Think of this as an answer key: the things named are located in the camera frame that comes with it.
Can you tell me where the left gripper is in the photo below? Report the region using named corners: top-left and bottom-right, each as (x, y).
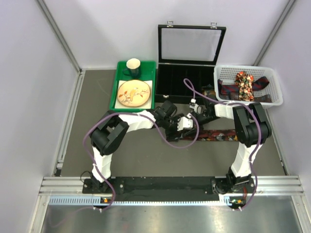
top-left (161, 113), bottom-right (183, 141)

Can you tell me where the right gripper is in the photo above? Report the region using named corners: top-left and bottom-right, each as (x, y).
top-left (183, 111), bottom-right (221, 136)

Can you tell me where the dark red patterned tie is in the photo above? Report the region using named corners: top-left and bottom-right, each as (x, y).
top-left (179, 129), bottom-right (238, 142)

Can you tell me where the brown tie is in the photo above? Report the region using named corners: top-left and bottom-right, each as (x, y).
top-left (201, 84), bottom-right (217, 100)

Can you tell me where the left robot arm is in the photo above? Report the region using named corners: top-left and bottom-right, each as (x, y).
top-left (90, 100), bottom-right (184, 193)

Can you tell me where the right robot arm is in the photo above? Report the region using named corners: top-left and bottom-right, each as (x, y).
top-left (195, 102), bottom-right (272, 194)

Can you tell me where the dark maroon tie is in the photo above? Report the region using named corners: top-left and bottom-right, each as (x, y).
top-left (220, 93), bottom-right (272, 103)

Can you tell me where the red navy striped tie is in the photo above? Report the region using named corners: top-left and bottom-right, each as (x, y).
top-left (217, 76), bottom-right (270, 95)

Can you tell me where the bird pattern plate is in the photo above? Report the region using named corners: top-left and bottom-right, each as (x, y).
top-left (117, 80), bottom-right (151, 107)

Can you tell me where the floral colourful tie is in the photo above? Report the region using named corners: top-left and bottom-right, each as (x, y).
top-left (235, 71), bottom-right (255, 101)

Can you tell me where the white plastic basket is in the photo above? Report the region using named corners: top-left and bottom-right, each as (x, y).
top-left (214, 65), bottom-right (283, 109)

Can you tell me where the green plastic tray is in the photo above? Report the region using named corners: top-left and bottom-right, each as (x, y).
top-left (109, 61), bottom-right (156, 113)

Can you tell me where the black glass-lid display box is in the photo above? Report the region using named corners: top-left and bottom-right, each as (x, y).
top-left (155, 24), bottom-right (226, 104)

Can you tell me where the dark green mug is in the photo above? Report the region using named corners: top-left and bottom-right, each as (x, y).
top-left (122, 58), bottom-right (141, 79)

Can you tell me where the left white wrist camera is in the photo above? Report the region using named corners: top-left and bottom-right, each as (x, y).
top-left (177, 113), bottom-right (193, 131)

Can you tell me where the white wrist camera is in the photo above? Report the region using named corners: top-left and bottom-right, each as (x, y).
top-left (189, 98), bottom-right (202, 114)
top-left (177, 113), bottom-right (193, 131)

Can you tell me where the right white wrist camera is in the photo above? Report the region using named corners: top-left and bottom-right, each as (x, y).
top-left (189, 98), bottom-right (202, 114)

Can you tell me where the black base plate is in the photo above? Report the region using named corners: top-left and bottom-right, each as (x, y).
top-left (82, 176), bottom-right (255, 195)

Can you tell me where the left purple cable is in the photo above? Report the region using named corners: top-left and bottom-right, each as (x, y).
top-left (83, 112), bottom-right (200, 213)

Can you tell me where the slotted cable duct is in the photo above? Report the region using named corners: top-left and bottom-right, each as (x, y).
top-left (48, 195), bottom-right (245, 207)

